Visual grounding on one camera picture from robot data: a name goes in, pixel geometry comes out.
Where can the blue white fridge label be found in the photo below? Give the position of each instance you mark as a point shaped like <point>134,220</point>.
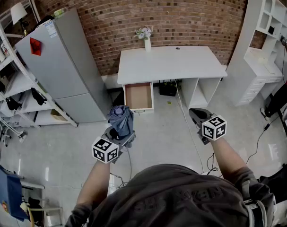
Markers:
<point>51,30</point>

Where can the person's dark grey shirt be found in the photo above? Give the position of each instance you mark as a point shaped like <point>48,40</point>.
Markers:
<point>169,197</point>

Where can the light green bottle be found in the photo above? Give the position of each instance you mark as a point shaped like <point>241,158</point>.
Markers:
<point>60,12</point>

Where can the grey refrigerator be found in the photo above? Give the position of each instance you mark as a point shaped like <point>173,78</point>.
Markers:
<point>63,67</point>

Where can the wooden drawer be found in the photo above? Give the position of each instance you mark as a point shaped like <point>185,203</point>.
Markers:
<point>138,96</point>

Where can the cardboard box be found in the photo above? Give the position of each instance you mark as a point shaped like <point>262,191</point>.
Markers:
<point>58,116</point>

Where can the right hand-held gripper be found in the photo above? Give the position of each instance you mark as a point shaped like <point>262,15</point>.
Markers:
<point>214,128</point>

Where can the blue-grey cloth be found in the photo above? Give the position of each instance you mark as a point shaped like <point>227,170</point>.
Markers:
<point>122,122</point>

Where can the small black cabinet item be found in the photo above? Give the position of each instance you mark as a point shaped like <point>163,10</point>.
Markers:
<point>271,30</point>

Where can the person's left forearm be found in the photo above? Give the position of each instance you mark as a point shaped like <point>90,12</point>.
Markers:
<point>93,183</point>

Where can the white metal bed frame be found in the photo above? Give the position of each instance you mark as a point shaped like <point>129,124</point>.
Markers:
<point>34,7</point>

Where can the white metal shelving rack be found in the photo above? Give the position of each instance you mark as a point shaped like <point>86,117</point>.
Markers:
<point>22,79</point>

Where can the blue board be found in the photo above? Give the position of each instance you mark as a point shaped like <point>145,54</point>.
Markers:
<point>6,190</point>

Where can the person's right forearm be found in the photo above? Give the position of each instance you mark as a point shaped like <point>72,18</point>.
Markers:
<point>228,157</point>

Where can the red fridge sticker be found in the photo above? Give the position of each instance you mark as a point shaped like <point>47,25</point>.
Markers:
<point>35,46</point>

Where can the white vase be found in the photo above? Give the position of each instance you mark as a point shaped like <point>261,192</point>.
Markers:
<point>147,45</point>

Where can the white table lamp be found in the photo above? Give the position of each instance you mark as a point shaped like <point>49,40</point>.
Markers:
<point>18,13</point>

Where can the white hutch cabinet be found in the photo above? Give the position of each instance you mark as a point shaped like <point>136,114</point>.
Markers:
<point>247,55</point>

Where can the pale artificial flowers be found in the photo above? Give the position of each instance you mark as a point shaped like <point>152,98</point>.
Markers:
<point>143,32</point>

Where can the white metal stand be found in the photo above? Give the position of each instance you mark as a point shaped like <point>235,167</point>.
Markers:
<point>34,187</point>

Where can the black electronic box with cables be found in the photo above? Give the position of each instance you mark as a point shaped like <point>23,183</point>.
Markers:
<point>167,89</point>

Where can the white desk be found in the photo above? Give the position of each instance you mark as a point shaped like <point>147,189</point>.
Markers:
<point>169,63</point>

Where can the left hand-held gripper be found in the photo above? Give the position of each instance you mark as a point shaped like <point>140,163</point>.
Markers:
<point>104,150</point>

